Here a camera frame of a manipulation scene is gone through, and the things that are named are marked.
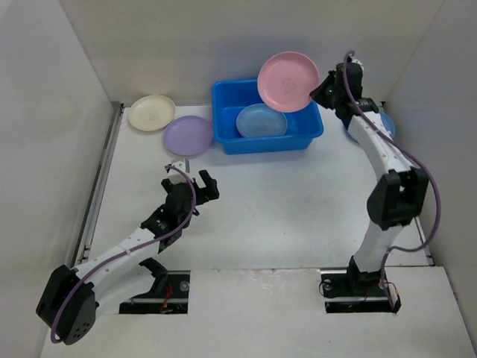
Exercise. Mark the blue plate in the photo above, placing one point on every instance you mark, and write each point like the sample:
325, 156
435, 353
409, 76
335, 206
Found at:
259, 120
388, 125

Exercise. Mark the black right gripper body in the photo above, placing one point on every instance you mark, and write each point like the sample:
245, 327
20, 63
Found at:
329, 89

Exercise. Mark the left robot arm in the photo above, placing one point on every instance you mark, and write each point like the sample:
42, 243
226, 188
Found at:
74, 297

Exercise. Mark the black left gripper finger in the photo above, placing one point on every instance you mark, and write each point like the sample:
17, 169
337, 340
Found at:
210, 191
168, 186

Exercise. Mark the pink plate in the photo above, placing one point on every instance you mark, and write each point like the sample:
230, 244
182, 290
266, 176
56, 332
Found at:
286, 80

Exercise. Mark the cream plate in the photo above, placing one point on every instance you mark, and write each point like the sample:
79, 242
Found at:
151, 113

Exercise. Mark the blue plastic bin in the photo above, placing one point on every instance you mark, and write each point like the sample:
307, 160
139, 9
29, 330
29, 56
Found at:
230, 97

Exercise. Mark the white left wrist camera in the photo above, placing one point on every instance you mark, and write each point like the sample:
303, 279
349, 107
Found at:
177, 171

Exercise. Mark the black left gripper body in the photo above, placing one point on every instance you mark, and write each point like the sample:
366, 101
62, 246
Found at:
197, 196

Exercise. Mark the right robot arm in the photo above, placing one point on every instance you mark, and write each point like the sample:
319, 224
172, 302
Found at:
398, 196

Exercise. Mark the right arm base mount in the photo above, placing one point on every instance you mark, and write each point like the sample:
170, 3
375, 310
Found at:
343, 293

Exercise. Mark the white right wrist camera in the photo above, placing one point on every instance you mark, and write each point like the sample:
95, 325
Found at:
358, 62

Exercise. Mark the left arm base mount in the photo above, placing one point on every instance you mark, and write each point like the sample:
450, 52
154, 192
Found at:
170, 298

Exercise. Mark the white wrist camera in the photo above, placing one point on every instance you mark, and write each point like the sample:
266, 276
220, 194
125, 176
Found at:
177, 171
358, 62

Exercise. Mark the small purple plate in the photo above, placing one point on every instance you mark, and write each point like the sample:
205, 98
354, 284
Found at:
188, 136

